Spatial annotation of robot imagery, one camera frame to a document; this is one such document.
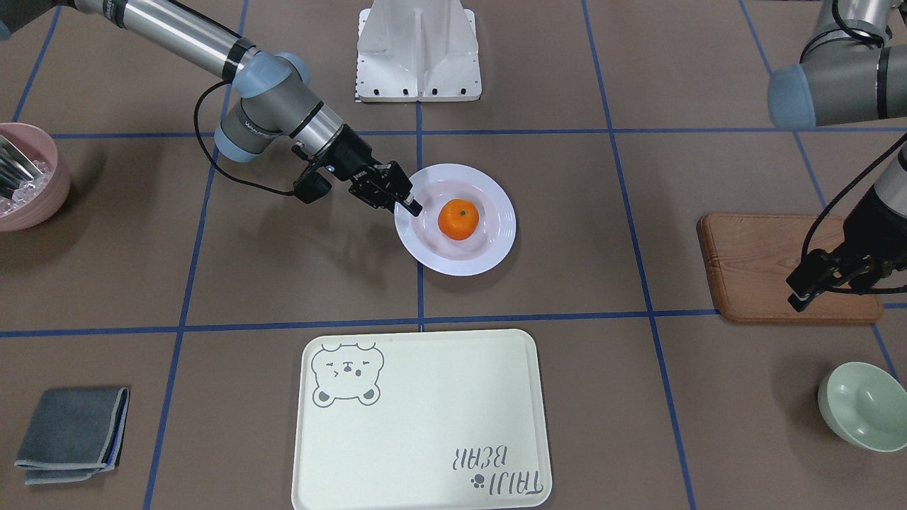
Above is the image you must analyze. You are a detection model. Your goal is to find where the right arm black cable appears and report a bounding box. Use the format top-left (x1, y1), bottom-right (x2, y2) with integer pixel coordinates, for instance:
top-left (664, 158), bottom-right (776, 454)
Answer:
top-left (193, 79), bottom-right (298, 196)

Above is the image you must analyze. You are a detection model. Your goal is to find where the orange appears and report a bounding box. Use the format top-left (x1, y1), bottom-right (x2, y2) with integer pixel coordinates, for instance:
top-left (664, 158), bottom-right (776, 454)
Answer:
top-left (436, 199), bottom-right (480, 241)

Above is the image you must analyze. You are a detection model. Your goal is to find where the pink bowl with ice cubes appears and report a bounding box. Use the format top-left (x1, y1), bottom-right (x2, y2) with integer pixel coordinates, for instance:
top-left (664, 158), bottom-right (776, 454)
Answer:
top-left (1, 123), bottom-right (72, 233)

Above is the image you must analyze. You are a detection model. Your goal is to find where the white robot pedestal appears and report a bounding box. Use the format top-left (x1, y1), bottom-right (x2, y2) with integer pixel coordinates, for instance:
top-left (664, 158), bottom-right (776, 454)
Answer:
top-left (354, 1), bottom-right (483, 103)

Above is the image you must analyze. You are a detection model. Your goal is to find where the white plate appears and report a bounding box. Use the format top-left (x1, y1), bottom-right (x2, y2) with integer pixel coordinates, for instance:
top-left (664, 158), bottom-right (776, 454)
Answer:
top-left (394, 164), bottom-right (517, 276)

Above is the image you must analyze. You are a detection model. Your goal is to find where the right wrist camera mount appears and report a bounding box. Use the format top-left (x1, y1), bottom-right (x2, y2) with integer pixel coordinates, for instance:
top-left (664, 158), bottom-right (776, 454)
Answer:
top-left (291, 164), bottom-right (333, 204)

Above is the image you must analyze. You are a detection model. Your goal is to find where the green bowl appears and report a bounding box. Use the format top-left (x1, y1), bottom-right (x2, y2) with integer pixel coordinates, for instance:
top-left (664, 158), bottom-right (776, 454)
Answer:
top-left (817, 361), bottom-right (906, 453)

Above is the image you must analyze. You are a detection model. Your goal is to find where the wooden cutting board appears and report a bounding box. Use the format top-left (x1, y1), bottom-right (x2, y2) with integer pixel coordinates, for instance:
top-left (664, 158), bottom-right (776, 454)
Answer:
top-left (697, 212), bottom-right (884, 325)

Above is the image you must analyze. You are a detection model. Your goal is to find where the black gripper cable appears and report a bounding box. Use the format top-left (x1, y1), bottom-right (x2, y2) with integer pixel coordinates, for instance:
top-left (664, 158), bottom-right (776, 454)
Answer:
top-left (801, 7), bottom-right (907, 294)

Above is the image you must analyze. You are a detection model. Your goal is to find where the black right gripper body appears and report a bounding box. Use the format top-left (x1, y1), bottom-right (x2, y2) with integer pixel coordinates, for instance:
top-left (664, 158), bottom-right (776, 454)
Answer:
top-left (325, 125), bottom-right (402, 210)

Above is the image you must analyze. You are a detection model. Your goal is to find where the folded grey cloth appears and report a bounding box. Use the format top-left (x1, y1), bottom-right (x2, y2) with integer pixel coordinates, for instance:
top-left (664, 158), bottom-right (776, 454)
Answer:
top-left (14, 387), bottom-right (130, 485)

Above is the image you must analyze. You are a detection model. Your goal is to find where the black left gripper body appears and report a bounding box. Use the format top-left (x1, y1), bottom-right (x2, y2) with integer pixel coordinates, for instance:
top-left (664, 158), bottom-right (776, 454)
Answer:
top-left (843, 188), bottom-right (906, 295)

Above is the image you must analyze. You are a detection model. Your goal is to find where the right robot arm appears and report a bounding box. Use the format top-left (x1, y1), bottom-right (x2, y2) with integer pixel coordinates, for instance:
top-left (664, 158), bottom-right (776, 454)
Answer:
top-left (66, 1), bottom-right (422, 216)

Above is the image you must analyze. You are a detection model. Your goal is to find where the cream bear tray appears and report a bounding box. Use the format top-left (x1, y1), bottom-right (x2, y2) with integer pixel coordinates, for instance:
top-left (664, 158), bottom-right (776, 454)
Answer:
top-left (291, 329), bottom-right (553, 509)

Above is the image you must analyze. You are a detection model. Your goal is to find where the metal scoop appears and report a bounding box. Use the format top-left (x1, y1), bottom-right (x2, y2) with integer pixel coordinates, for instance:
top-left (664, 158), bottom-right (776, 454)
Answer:
top-left (1, 135), bottom-right (49, 203)

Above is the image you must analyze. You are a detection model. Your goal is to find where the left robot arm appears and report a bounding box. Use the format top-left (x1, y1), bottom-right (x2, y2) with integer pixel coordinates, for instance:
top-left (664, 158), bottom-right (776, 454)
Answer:
top-left (767, 1), bottom-right (906, 312)

